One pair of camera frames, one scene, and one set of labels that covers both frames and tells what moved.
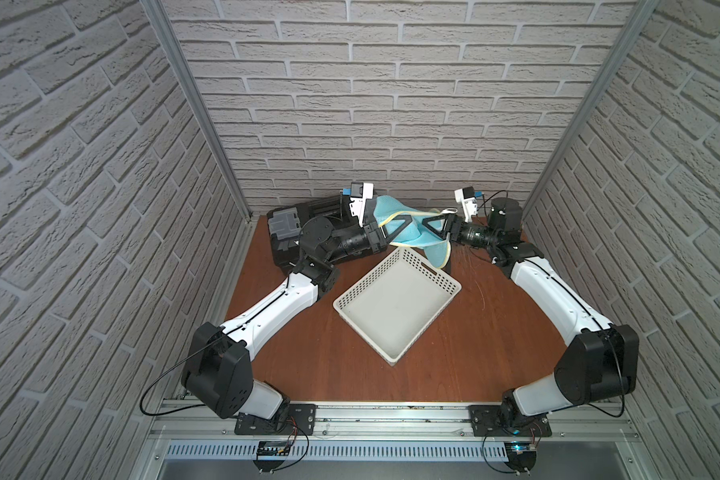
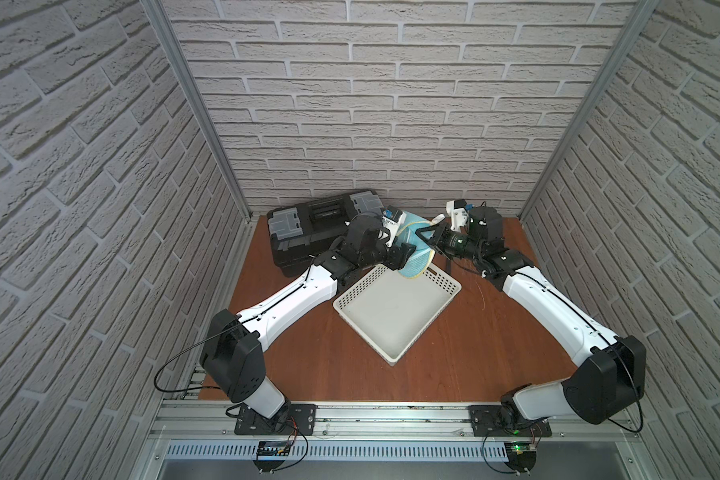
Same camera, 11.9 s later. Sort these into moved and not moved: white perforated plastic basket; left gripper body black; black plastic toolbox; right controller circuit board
Moved: left gripper body black
Not moved: black plastic toolbox; right controller circuit board; white perforated plastic basket
